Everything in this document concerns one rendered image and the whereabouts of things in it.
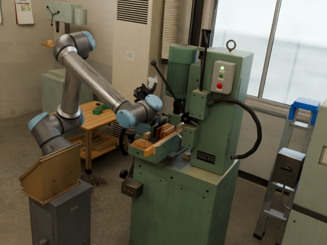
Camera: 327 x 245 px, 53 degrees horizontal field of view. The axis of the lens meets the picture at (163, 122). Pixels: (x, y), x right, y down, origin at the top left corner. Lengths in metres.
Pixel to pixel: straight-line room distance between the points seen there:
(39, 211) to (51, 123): 0.58
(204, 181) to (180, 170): 0.17
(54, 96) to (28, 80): 0.81
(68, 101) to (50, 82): 2.19
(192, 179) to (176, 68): 0.67
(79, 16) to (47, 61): 1.31
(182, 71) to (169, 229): 1.03
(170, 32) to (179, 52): 1.57
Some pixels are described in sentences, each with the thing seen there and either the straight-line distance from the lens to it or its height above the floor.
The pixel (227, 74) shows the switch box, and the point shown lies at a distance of 1.77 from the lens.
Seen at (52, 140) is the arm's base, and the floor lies 0.89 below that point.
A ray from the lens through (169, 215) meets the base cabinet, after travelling 2.22.
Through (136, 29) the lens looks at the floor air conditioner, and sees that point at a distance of 3.63.
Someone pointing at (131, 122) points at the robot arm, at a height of 1.24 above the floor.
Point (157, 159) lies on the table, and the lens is 1.98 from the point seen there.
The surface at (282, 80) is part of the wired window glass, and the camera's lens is 3.33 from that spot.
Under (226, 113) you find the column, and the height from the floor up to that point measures 1.20.
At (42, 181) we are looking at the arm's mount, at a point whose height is 0.71.
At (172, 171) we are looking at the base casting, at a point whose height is 0.78.
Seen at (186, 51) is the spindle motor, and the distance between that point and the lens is 1.96.
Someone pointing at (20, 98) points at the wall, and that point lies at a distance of 5.01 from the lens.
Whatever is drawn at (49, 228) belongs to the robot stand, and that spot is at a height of 0.33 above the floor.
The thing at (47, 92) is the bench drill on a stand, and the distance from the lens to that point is 4.40.
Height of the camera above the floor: 1.80
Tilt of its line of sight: 22 degrees down
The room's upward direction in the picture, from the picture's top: 5 degrees clockwise
